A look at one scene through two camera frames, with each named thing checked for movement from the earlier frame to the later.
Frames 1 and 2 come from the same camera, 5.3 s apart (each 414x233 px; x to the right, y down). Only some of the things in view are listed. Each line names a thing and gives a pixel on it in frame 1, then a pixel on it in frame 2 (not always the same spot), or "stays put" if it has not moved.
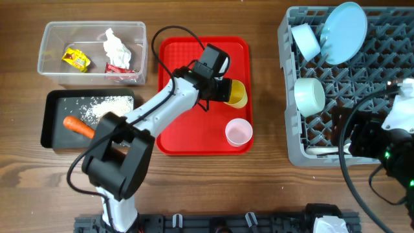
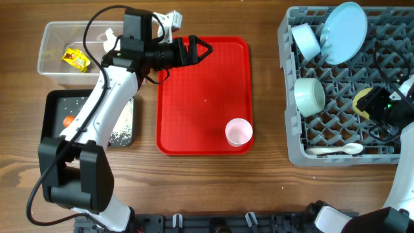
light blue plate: x=343 y=33 stays put
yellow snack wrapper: x=76 y=58 stays put
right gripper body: x=369 y=140 -> x=378 y=103
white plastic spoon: x=323 y=150 stays put
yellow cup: x=238 y=96 -> x=357 y=96
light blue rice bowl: x=306 y=41 stays put
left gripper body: x=222 y=90 -> x=180 y=59
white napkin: x=118 y=53 stays put
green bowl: x=310 y=95 stays put
